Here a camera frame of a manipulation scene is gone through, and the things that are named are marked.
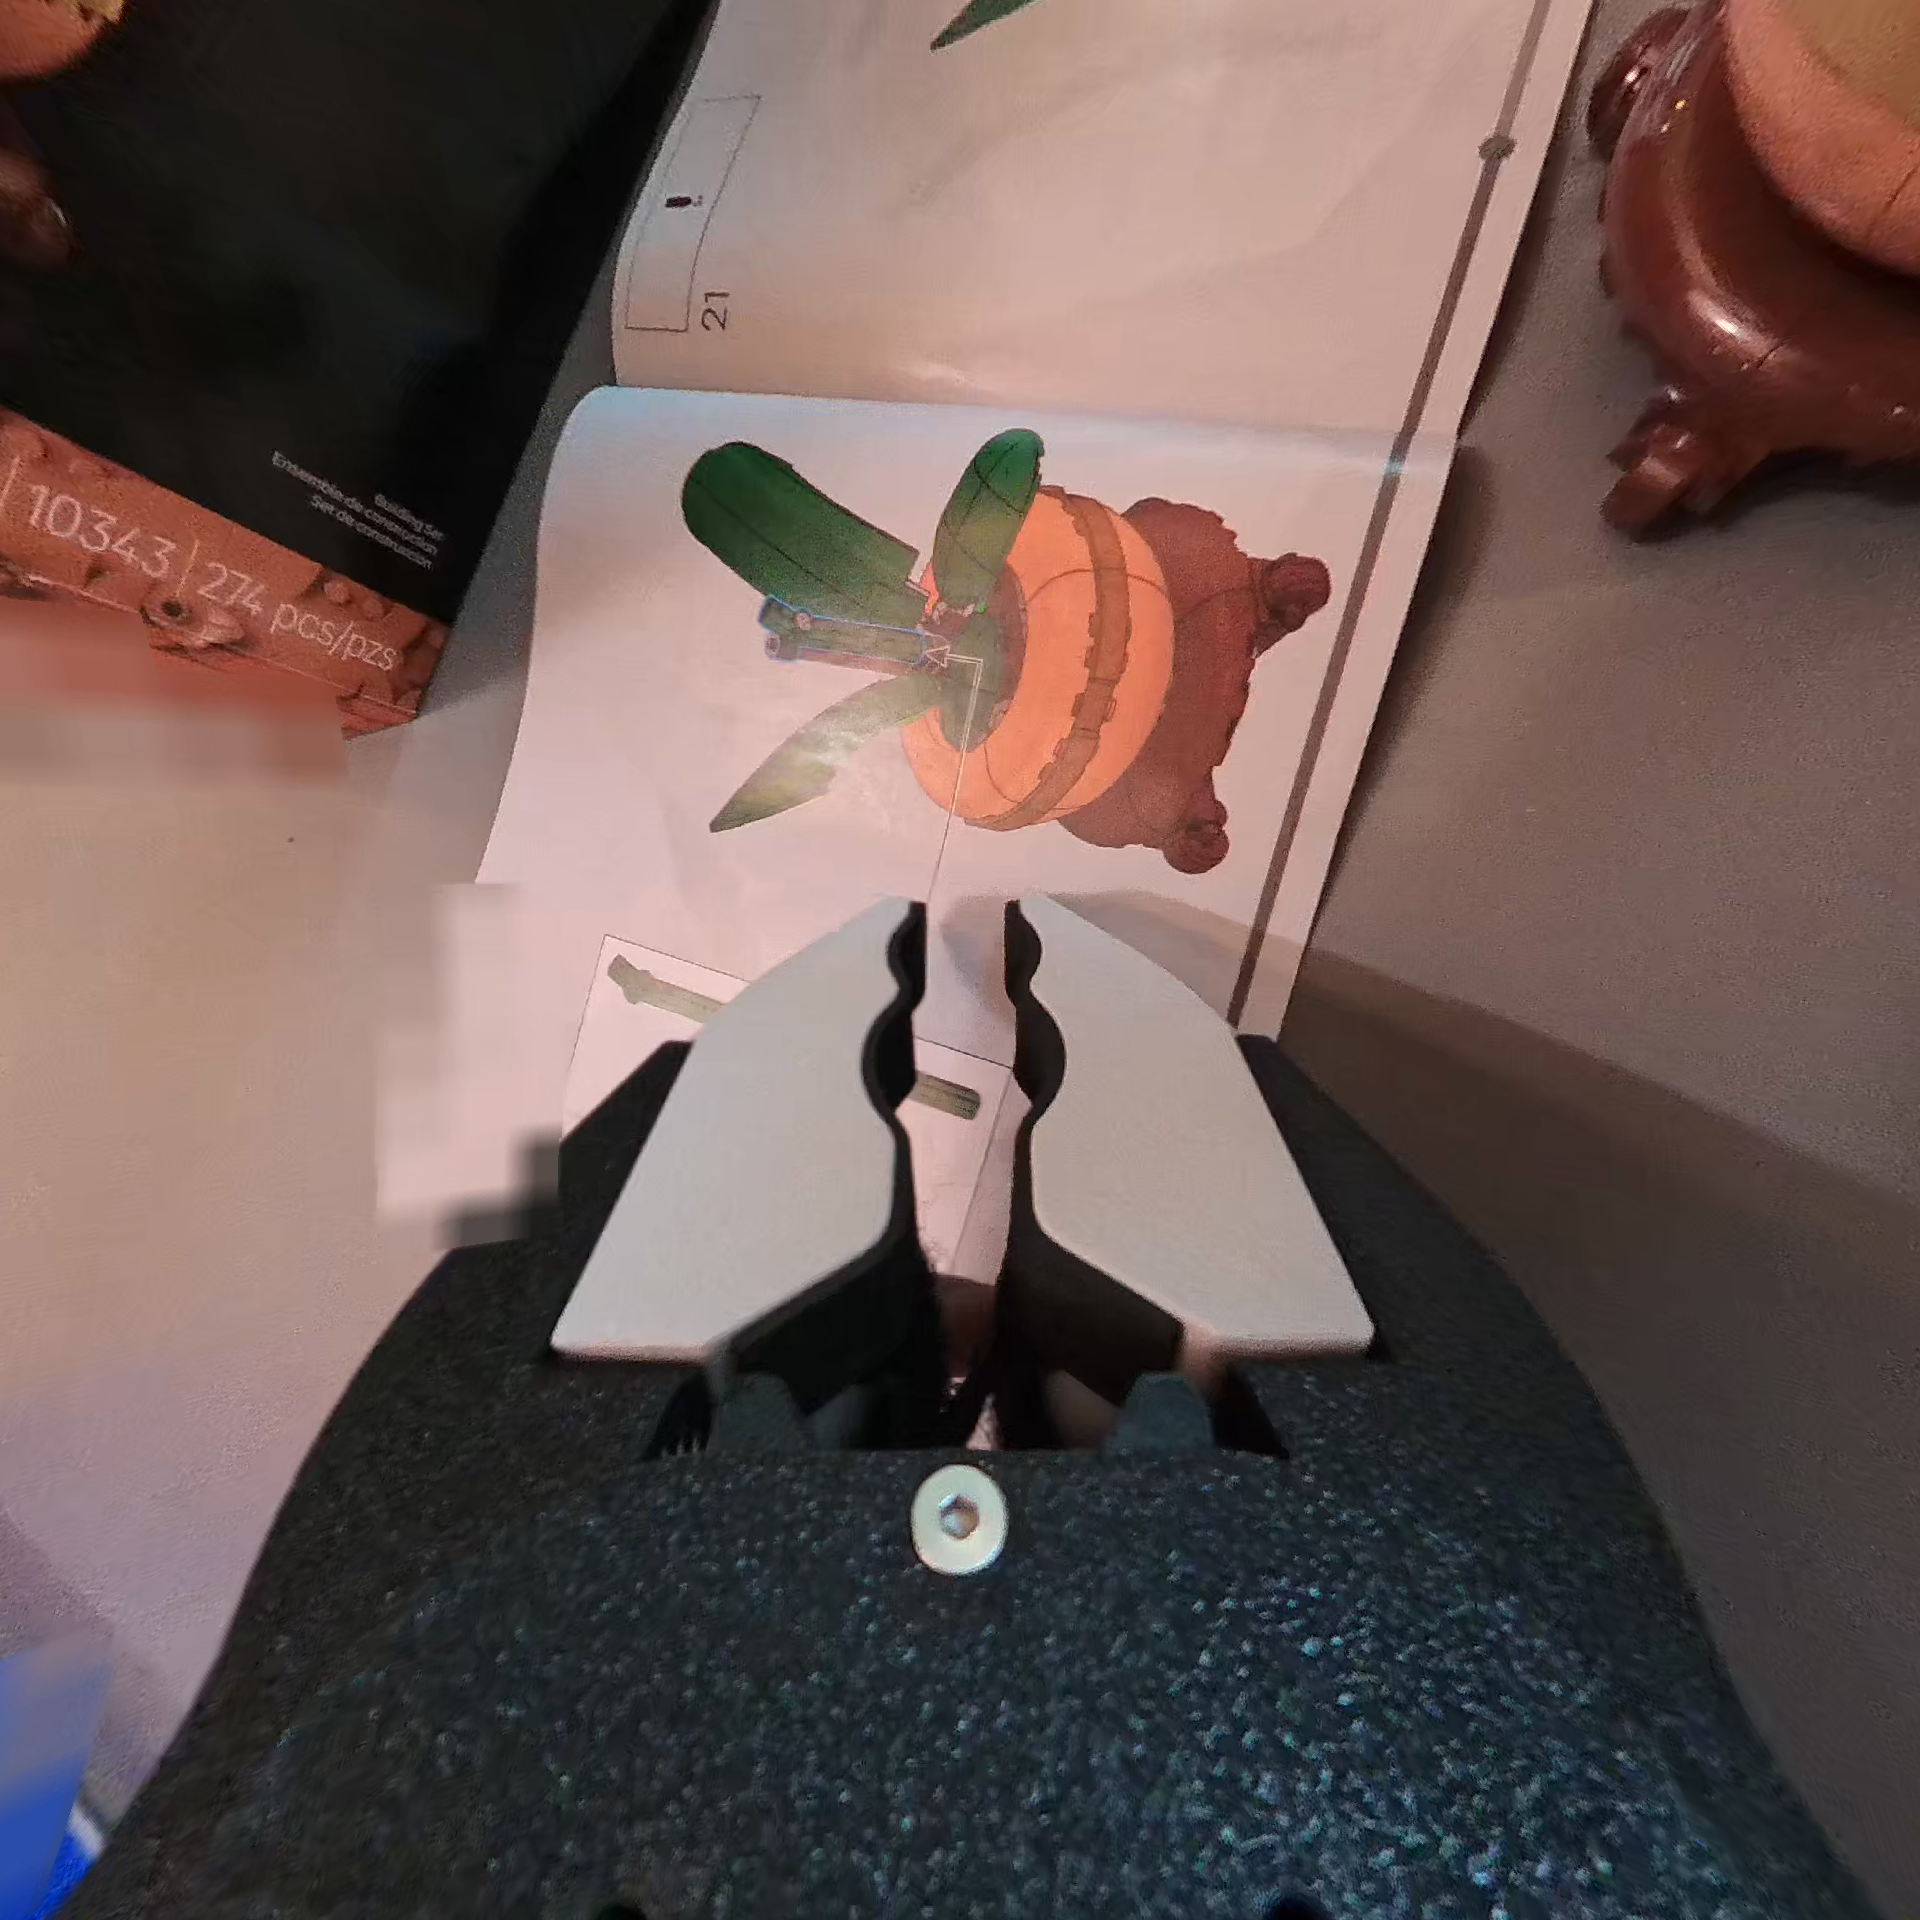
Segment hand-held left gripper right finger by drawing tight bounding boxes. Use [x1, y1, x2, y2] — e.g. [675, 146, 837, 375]
[998, 890, 1375, 1370]

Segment toy orchid flowerpot model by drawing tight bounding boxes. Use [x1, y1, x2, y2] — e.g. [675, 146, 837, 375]
[1584, 0, 1920, 538]

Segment grey desk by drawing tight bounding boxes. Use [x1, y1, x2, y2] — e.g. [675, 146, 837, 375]
[0, 0, 1920, 1920]

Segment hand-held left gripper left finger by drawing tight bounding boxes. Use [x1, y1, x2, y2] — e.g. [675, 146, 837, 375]
[551, 895, 925, 1368]

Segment black orchid toy set box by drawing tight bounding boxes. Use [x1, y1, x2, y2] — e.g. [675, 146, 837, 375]
[0, 0, 710, 739]

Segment open building instruction booklet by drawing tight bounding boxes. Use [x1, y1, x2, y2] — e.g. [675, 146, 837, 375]
[477, 0, 1596, 1290]

